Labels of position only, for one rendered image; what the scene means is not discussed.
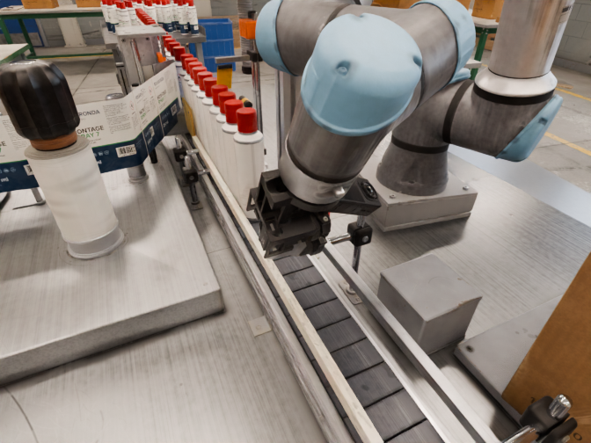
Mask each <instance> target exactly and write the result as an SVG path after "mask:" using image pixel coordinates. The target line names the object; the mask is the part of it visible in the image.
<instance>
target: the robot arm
mask: <svg viewBox="0 0 591 443"><path fill-rule="evenodd" d="M373 1H374V0H272V1H270V2H269V3H267V4H266V5H265V6H264V8H263V9H262V10H261V12H260V14H259V17H258V20H257V24H256V29H255V39H256V45H257V48H258V50H259V54H260V56H261V58H262V60H263V61H264V62H265V63H266V64H268V65H269V66H271V67H272V68H275V69H278V70H280V71H283V72H286V73H289V74H290V75H291V76H302V77H303V78H302V85H301V91H300V95H299V98H298V101H297V104H296V108H295V112H294V116H293V119H292V122H291V125H290V129H289V131H288V135H287V138H286V141H285V144H284V147H283V151H282V153H281V159H280V165H279V169H276V170H271V171H264V172H261V175H260V180H259V187H255V188H251V189H250V192H249V198H248V202H247V207H246V211H252V210H254V211H253V212H254V213H255V215H256V218H257V220H258V221H259V220H261V221H260V222H259V241H260V244H261V247H262V249H263V251H266V252H265V255H264V258H268V259H274V258H280V257H285V256H288V255H291V256H294V257H301V256H303V255H308V254H309V255H310V256H313V255H317V254H319V253H321V252H322V250H323V249H324V247H325V245H326V244H327V240H326V237H327V236H328V235H329V233H330V232H331V225H332V224H331V219H330V216H329V214H328V213H329V212H331V213H339V214H354V215H362V216H368V215H370V214H372V213H373V212H374V211H376V210H377V209H378V208H379V207H381V206H382V204H381V203H380V201H379V199H378V195H377V192H376V189H375V188H374V186H372V185H371V184H370V183H369V181H368V180H367V179H365V178H359V177H357V176H358V175H359V173H360V172H361V171H362V169H363V168H364V166H365V165H366V163H367V162H368V160H369V159H370V158H371V156H372V155H373V153H374V151H375V150H376V148H377V146H378V145H379V143H380V142H381V141H382V140H383V138H384V137H385V136H386V135H387V134H388V133H389V132H390V131H392V135H391V139H390V144H389V146H388V148H387V149H386V150H385V152H384V154H383V158H382V160H381V161H380V162H379V164H378V165H377V169H376V179H377V180H378V181H379V183H380V184H382V185H383V186H385V187H387V188H389V189H391V190H392V191H394V192H399V193H402V194H407V195H412V196H433V195H436V194H439V193H441V192H443V191H444V190H445V189H446V187H447V183H448V181H449V173H448V149H449V144H452V145H455V146H458V147H461V148H465V149H469V150H473V151H476V152H478V153H482V154H485V155H488V156H493V157H494V158H495V159H503V160H507V161H510V162H515V163H518V162H521V161H523V160H525V159H526V158H528V157H529V155H530V154H531V153H532V151H533V150H534V149H535V147H536V145H537V144H538V143H539V142H540V141H541V139H542V137H543V136H544V134H545V132H546V131H547V129H548V127H549V126H550V124H551V123H552V121H553V120H554V118H555V116H556V114H557V113H558V110H559V108H560V106H561V104H562V103H563V98H561V97H560V96H559V95H558V94H555V95H553V92H554V91H555V88H556V85H557V79H556V78H555V76H554V75H553V74H552V73H551V65H552V62H553V60H554V57H555V54H556V52H557V49H558V45H559V42H560V40H561V37H562V35H563V32H564V30H565V26H566V23H567V20H568V18H569V16H570V13H571V10H572V7H573V4H574V1H575V0H504V4H503V7H502V11H501V14H500V21H499V24H498V28H497V32H496V36H495V40H494V43H493V47H492V53H491V57H490V61H489V65H488V66H487V67H486V68H485V69H483V70H481V71H480V72H479V73H477V75H476V77H475V81H474V80H470V79H469V78H470V77H471V74H470V70H469V69H464V68H463V67H464V66H465V64H466V63H467V62H468V60H469V59H470V58H471V54H472V52H473V49H474V47H475V44H476V43H475V39H476V33H475V26H474V23H473V20H472V18H471V15H470V13H469V12H468V11H467V10H466V9H465V7H464V6H463V5H461V4H460V3H459V2H457V1H456V0H422V1H419V2H417V3H416V4H414V5H412V6H411V7H410V8H409V9H397V8H387V7H377V6H370V5H371V4H372V3H373ZM252 199H253V200H254V203H255V204H251V203H252ZM271 249H273V251H270V250H271Z"/></svg>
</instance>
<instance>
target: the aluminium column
mask: <svg viewBox="0 0 591 443"><path fill-rule="evenodd" d="M302 78H303V77H302V76H291V75H290V74H289V73H286V72H283V71H280V70H278V69H274V79H275V106H276V134H277V162H278V169H279V165H280V159H281V153H282V151H283V147H284V144H285V141H286V138H287V135H288V131H289V129H290V125H291V122H292V119H293V116H294V112H295V109H296V104H297V101H298V98H299V95H300V91H301V85H302ZM280 95H281V111H280Z"/></svg>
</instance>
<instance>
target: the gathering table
mask: <svg viewBox="0 0 591 443"><path fill-rule="evenodd" d="M100 26H101V32H102V36H103V39H104V42H105V44H106V49H112V51H113V58H114V60H115V62H120V60H119V57H118V55H117V52H116V48H115V47H116V44H118V41H117V37H116V35H113V33H109V32H108V29H107V28H106V22H105V20H100ZM198 26H199V33H200V35H199V36H192V34H191V33H189V35H186V36H183V35H181V33H179V32H176V33H173V34H170V35H171V36H172V37H173V38H174V39H176V42H179V43H180V46H182V47H185V50H186V54H187V48H186V43H194V44H195V50H196V56H197V59H198V62H201V63H202V66H203V67H205V64H204V58H203V51H202V44H201V43H202V42H207V40H206V31H205V30H206V29H205V28H204V27H203V26H202V25H198Z"/></svg>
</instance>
